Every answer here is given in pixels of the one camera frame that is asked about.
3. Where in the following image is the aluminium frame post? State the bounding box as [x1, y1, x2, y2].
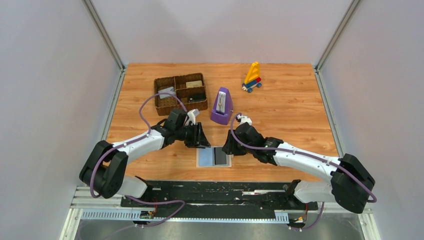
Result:
[82, 0, 126, 72]
[315, 0, 362, 72]

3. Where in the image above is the white slotted cable duct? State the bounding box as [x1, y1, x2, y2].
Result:
[80, 209, 290, 224]

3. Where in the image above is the white card holder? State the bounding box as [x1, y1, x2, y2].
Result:
[196, 146, 233, 168]

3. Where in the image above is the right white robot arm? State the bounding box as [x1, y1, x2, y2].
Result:
[222, 122, 377, 214]

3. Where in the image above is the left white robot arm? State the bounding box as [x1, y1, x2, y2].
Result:
[79, 108, 211, 199]

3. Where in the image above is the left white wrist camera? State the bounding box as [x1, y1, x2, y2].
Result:
[185, 108, 200, 126]

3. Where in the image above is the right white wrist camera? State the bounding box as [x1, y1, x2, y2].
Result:
[236, 114, 253, 126]

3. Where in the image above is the brown wicker divided basket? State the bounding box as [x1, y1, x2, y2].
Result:
[153, 72, 208, 116]

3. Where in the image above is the purple metronome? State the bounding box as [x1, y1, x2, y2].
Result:
[210, 87, 234, 126]

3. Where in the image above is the beige card in basket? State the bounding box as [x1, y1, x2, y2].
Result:
[185, 80, 203, 88]

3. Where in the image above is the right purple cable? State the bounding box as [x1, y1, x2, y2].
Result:
[230, 113, 378, 232]

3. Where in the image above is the grey card in basket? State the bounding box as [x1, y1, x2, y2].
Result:
[157, 86, 176, 99]

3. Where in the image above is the colourful toy block car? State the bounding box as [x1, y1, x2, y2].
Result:
[241, 61, 262, 93]

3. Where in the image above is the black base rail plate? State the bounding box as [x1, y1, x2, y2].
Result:
[120, 179, 319, 220]

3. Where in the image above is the left aluminium frame post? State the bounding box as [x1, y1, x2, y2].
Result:
[82, 0, 126, 72]

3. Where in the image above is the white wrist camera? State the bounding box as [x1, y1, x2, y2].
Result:
[185, 108, 200, 126]
[236, 114, 253, 126]

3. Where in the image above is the right aluminium frame post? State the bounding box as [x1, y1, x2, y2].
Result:
[315, 0, 362, 72]

